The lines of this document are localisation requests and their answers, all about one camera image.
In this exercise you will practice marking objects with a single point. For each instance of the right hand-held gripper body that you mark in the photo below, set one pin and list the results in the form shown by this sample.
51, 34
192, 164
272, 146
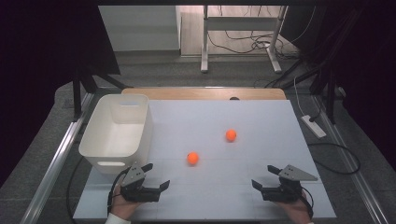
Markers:
291, 186

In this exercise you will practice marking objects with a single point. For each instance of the white table mat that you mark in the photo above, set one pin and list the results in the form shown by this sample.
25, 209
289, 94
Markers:
218, 186

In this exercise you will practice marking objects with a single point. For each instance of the person's right hand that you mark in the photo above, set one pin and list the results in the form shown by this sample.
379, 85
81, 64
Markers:
297, 210

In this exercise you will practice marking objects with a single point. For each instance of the black metal stand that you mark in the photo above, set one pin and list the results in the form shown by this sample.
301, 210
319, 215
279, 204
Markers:
330, 93
76, 93

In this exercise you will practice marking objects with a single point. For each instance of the aluminium rail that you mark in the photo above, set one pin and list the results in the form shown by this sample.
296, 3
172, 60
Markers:
53, 168
358, 174

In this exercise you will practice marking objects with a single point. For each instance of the wooden table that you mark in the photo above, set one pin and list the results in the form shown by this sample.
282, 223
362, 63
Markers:
202, 93

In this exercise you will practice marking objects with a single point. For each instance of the white desk frame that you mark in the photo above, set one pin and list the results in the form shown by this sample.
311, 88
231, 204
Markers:
239, 23

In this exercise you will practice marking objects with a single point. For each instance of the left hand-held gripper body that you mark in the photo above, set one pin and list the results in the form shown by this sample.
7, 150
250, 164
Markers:
134, 180

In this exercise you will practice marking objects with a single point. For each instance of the white cabinet panel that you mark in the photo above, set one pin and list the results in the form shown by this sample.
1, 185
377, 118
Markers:
140, 28

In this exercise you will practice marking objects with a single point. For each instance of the small black knob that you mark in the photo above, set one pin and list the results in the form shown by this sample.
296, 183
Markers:
234, 98

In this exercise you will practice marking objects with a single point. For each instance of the white plastic bin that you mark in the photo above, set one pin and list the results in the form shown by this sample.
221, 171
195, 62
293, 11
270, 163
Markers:
115, 137

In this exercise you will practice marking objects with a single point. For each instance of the white power strip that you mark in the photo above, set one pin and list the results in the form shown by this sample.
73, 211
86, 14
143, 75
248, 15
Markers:
313, 127

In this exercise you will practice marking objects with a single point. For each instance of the person's left hand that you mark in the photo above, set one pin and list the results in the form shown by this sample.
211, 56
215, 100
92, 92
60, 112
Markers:
123, 208

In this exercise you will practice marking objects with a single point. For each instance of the orange ball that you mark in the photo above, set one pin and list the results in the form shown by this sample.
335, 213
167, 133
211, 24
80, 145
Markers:
230, 135
192, 158

